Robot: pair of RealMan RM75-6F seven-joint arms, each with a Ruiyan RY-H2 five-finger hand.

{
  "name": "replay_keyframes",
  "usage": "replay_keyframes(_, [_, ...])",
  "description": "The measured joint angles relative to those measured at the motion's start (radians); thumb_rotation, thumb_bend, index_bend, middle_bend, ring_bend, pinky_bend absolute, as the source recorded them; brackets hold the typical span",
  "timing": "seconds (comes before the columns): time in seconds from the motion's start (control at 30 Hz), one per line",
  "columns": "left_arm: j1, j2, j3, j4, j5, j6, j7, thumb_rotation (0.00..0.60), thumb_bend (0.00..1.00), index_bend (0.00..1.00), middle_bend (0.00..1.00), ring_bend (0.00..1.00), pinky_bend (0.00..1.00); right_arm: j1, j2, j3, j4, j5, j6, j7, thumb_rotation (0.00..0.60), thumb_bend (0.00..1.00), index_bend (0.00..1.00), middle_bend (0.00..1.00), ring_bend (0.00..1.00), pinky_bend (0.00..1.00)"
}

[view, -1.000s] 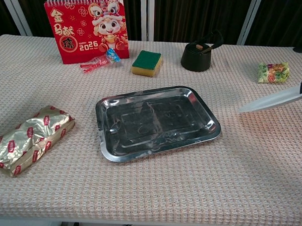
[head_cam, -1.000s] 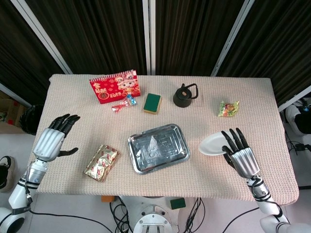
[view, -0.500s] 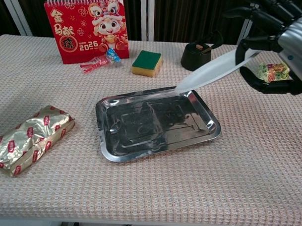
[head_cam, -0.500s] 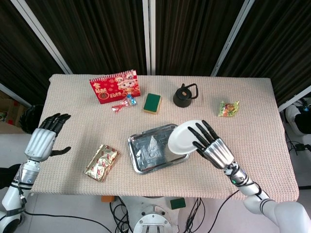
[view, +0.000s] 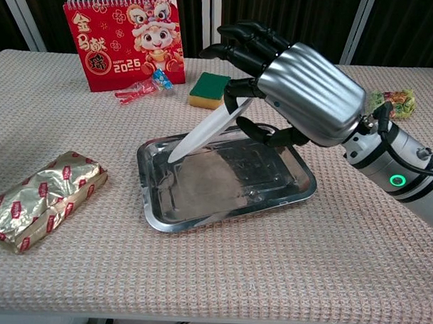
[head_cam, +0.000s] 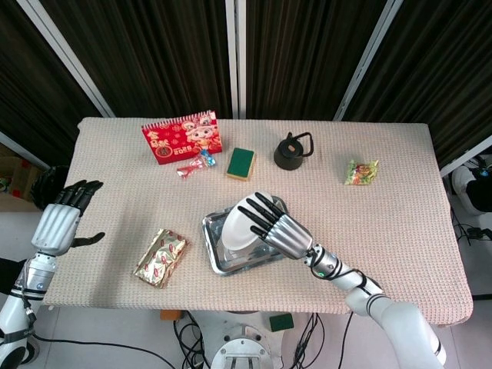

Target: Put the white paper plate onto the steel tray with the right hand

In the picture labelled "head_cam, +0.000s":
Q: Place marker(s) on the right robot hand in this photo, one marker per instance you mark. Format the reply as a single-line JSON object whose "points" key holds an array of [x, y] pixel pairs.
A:
{"points": [[290, 236]]}

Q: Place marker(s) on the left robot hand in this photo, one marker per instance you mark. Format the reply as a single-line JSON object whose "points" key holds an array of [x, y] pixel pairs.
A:
{"points": [[55, 227]]}

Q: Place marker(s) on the beige waffle tablecloth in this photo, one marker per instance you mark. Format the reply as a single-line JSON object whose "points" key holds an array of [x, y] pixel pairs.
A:
{"points": [[365, 230]]}

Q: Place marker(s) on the green yellow sponge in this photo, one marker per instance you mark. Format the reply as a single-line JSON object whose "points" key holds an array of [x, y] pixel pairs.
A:
{"points": [[240, 163]]}

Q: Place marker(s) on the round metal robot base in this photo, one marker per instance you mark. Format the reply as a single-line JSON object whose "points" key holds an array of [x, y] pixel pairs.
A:
{"points": [[242, 346]]}

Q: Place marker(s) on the green colourful snack bag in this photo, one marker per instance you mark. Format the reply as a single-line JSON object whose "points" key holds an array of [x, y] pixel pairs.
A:
{"points": [[361, 173]]}

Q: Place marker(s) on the white partition frame post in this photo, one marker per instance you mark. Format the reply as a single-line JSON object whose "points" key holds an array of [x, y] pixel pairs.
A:
{"points": [[365, 65], [73, 57], [465, 155], [235, 57], [23, 150]]}

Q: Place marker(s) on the white black machine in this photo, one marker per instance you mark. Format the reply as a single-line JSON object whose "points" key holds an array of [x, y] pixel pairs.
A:
{"points": [[471, 188]]}

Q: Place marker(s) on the black teapot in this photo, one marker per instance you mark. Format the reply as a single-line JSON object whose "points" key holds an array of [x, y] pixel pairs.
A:
{"points": [[288, 153]]}

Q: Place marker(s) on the red desk calendar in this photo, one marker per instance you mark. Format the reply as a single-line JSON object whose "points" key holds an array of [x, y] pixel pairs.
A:
{"points": [[173, 142]]}

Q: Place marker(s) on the small orange block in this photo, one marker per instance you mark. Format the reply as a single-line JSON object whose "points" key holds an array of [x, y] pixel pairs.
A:
{"points": [[170, 315]]}

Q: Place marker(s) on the white paper plate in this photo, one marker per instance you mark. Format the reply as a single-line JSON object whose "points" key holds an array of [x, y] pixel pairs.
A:
{"points": [[240, 227]]}

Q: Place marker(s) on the small green sponge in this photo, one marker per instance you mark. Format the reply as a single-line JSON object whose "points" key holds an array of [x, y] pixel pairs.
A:
{"points": [[281, 323]]}

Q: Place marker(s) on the stainless steel tray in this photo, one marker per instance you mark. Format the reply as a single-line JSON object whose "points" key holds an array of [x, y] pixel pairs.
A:
{"points": [[215, 250]]}

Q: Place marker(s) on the cardboard box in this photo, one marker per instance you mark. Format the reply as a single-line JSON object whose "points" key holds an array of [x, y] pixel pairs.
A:
{"points": [[15, 173]]}

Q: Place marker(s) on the clear wrapped candy packet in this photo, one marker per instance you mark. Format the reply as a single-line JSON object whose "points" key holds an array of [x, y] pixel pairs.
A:
{"points": [[194, 166]]}

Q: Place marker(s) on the gold foil package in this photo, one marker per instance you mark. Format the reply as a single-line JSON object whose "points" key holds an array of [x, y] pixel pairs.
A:
{"points": [[161, 257]]}

